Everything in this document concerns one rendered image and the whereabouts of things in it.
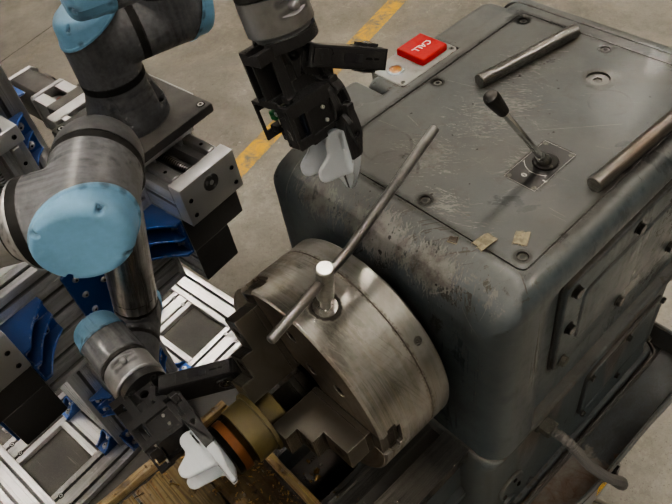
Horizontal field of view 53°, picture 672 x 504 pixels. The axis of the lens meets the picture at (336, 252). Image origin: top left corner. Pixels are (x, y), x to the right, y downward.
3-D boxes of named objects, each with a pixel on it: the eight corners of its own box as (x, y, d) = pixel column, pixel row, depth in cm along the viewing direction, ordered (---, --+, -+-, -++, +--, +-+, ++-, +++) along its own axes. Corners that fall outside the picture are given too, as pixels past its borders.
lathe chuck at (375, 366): (287, 322, 117) (270, 211, 91) (421, 452, 104) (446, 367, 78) (247, 355, 114) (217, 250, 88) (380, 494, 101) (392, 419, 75)
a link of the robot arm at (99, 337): (125, 327, 111) (105, 296, 104) (160, 367, 105) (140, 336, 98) (83, 357, 108) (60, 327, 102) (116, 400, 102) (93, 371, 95)
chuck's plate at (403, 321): (302, 310, 119) (289, 197, 93) (436, 437, 106) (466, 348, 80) (287, 322, 117) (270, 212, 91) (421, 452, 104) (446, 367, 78)
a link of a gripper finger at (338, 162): (323, 207, 83) (297, 142, 77) (357, 181, 85) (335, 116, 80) (339, 213, 80) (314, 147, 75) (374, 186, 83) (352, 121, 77)
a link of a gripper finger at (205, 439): (210, 459, 88) (176, 417, 93) (221, 450, 89) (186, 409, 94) (200, 443, 85) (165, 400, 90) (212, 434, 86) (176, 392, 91)
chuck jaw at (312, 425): (332, 368, 92) (394, 419, 85) (338, 389, 95) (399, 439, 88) (270, 423, 88) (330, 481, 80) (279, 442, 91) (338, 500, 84)
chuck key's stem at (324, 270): (327, 328, 85) (326, 279, 75) (313, 319, 85) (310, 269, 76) (337, 315, 86) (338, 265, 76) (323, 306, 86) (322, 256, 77)
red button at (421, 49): (420, 42, 116) (420, 31, 115) (447, 53, 113) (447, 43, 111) (396, 58, 114) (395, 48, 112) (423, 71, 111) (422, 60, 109)
